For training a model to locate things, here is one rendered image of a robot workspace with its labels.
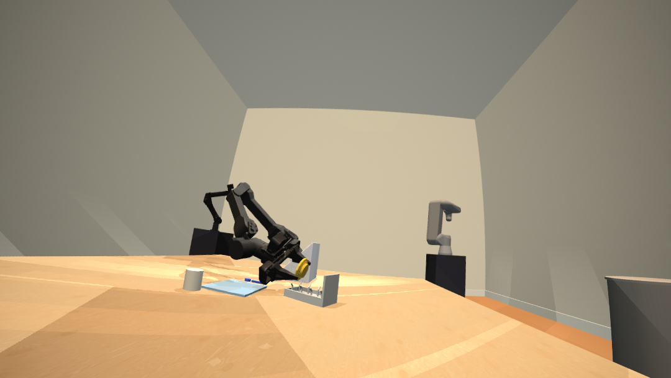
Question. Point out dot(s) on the yellow plate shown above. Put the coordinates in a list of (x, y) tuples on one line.
[(302, 269)]

